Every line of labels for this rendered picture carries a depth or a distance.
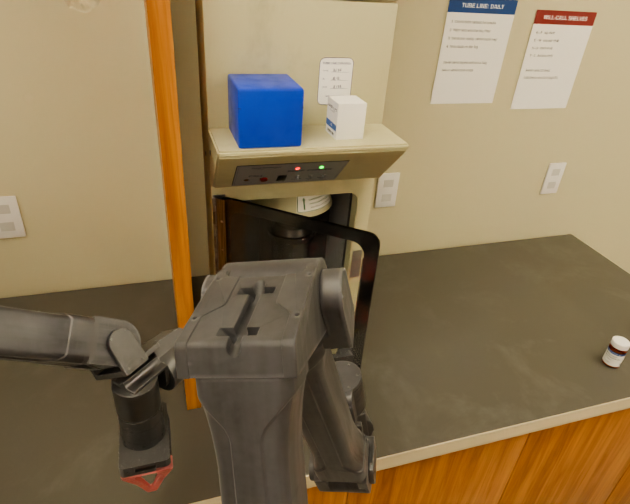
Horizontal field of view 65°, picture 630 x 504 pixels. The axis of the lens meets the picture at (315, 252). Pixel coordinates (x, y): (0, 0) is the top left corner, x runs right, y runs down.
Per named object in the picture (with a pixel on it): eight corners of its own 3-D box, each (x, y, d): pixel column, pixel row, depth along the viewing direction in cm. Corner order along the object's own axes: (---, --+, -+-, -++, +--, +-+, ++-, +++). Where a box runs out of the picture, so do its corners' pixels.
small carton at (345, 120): (325, 130, 86) (328, 95, 82) (352, 129, 87) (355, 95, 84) (335, 140, 82) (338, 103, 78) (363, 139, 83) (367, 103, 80)
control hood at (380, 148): (209, 183, 88) (206, 127, 82) (375, 173, 97) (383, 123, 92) (218, 212, 78) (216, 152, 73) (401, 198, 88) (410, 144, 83)
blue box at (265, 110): (228, 128, 83) (227, 73, 78) (286, 127, 86) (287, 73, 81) (238, 149, 75) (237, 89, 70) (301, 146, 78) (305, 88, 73)
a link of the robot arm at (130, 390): (99, 379, 62) (132, 398, 59) (141, 347, 67) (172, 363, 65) (108, 416, 65) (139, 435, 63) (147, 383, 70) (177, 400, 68)
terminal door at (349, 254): (224, 358, 109) (218, 194, 89) (354, 403, 101) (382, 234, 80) (222, 360, 109) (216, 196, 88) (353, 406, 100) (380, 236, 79)
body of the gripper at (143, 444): (167, 409, 75) (162, 374, 71) (171, 467, 66) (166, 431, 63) (121, 417, 73) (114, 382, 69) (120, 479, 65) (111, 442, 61)
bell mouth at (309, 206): (243, 185, 110) (242, 161, 108) (318, 180, 116) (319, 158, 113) (259, 222, 96) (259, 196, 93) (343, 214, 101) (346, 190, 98)
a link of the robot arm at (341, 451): (193, 315, 36) (339, 309, 34) (211, 256, 40) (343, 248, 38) (308, 496, 67) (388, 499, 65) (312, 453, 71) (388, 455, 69)
